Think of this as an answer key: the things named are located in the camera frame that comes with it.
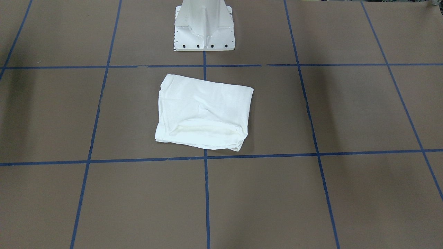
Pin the white long-sleeve printed shirt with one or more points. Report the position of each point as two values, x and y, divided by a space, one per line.
203 114

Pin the white camera stand base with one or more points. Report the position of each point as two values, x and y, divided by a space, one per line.
204 26

